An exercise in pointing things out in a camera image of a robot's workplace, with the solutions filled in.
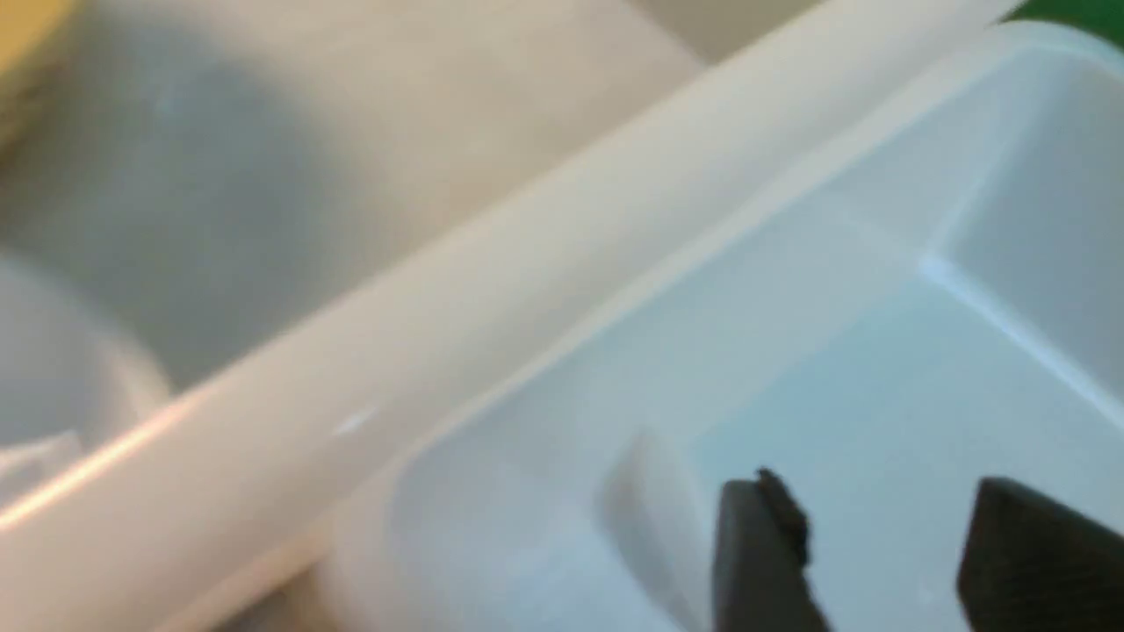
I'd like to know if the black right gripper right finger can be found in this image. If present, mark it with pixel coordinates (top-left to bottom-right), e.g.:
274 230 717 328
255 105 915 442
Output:
957 478 1123 631

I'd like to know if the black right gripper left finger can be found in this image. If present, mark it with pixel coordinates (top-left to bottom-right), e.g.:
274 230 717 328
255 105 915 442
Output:
711 468 830 631

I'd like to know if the yellow noodle bowl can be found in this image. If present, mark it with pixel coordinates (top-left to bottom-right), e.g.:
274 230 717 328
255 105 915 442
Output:
1 1 83 69

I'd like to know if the large white plastic tub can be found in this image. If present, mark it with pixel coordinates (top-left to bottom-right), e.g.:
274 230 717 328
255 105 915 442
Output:
0 0 1028 536

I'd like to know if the green backdrop cloth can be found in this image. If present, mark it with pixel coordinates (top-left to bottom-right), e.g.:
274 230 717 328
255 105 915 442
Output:
1001 0 1123 49

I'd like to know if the small white plastic bin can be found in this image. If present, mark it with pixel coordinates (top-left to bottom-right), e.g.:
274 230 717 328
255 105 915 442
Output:
218 20 1121 631

